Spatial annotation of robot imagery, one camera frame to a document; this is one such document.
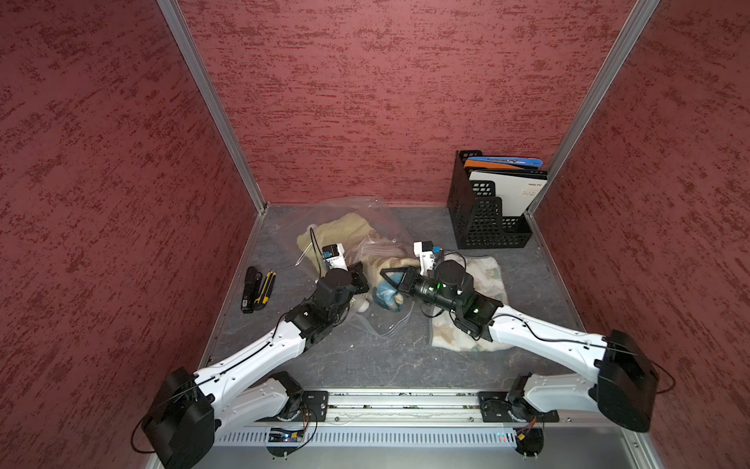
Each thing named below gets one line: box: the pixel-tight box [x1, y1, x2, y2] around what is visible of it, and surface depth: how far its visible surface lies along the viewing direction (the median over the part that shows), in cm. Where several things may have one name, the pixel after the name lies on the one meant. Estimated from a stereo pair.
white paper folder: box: [468, 170, 548, 217], surface depth 94 cm
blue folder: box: [466, 156, 544, 167], surface depth 97 cm
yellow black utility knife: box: [253, 270, 278, 304], surface depth 97 cm
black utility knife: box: [240, 265, 263, 314], surface depth 94 cm
